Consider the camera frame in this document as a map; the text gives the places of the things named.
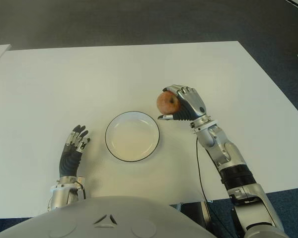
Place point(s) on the grey robot torso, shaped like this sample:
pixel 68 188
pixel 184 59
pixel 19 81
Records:
pixel 101 220

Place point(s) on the red yellow apple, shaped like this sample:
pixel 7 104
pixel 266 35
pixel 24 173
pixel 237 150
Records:
pixel 167 102

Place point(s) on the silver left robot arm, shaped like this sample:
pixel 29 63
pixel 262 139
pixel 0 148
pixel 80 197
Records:
pixel 59 194

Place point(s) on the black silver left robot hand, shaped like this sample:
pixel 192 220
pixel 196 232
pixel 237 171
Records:
pixel 69 163

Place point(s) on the white plate with black rim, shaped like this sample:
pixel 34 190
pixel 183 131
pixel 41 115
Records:
pixel 132 137

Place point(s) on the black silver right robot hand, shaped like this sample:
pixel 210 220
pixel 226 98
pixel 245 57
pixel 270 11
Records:
pixel 192 101

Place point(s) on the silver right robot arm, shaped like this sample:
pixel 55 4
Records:
pixel 228 153

